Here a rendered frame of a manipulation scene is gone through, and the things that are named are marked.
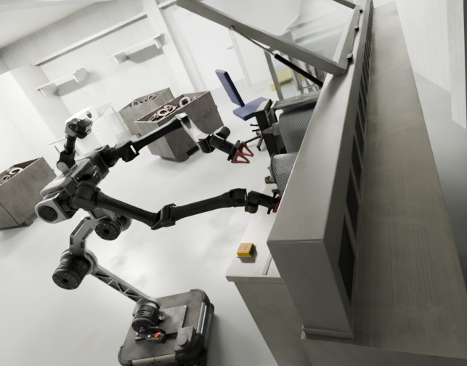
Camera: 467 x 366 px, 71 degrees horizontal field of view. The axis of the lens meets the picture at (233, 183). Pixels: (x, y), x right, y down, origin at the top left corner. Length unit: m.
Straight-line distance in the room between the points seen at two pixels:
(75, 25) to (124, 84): 1.66
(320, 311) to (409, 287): 0.17
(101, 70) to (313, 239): 9.05
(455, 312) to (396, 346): 0.10
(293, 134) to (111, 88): 8.08
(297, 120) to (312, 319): 1.11
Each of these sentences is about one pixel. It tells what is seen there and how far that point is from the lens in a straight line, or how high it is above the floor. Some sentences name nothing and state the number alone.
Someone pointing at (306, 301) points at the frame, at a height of 1.52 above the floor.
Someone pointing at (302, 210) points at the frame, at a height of 1.65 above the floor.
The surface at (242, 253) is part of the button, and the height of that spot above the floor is 0.92.
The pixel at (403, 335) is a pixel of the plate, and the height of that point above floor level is 1.44.
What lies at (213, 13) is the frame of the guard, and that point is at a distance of 1.10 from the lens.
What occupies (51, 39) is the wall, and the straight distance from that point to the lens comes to 9.76.
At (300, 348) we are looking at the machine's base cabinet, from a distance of 1.91.
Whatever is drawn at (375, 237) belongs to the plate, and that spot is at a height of 1.44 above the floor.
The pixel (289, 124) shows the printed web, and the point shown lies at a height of 1.37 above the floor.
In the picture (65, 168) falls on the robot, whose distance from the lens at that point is 1.86.
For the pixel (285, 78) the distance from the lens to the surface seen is 2.34.
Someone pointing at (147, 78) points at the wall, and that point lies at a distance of 8.96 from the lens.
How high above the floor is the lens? 1.95
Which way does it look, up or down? 28 degrees down
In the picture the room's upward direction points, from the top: 24 degrees counter-clockwise
